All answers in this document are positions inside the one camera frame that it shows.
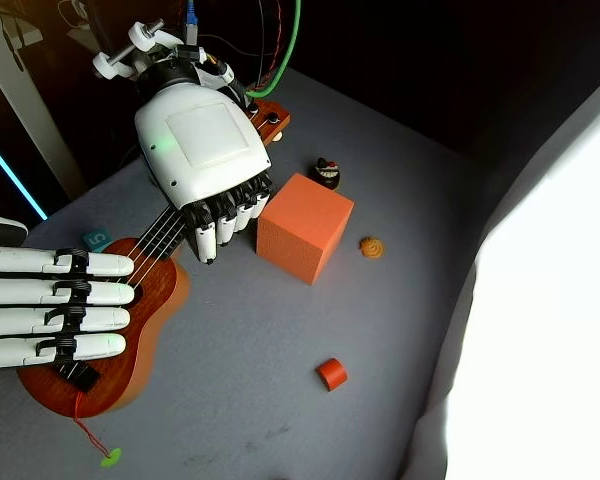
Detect small wooden ukulele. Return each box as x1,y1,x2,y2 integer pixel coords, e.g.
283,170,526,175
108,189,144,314
17,98,291,457

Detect black toy cake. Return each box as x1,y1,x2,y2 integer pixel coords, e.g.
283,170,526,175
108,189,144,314
308,157,342,192

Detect large orange foam cube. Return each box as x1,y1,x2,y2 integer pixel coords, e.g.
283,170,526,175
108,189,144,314
256,172,355,286

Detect blue number five block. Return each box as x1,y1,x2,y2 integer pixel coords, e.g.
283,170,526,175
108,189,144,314
82,228,113,253

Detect white door panel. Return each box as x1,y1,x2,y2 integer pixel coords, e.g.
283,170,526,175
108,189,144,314
0,0,89,201

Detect cyan light strip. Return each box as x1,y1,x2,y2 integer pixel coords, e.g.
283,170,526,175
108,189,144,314
0,128,49,221

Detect orange swirl toy cookie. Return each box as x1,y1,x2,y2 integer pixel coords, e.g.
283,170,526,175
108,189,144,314
358,236,386,259

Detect grey table cloth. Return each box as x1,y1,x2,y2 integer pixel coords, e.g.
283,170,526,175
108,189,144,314
0,64,600,480

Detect orange half-cylinder block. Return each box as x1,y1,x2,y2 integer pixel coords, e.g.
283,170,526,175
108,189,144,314
315,357,349,392

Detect blue plug cable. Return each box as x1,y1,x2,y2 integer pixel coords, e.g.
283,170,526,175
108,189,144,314
183,0,202,49

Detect red and black wires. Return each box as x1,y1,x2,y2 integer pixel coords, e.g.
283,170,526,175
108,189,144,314
254,0,285,89

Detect green cable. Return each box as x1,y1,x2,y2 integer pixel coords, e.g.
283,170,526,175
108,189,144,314
244,0,304,101

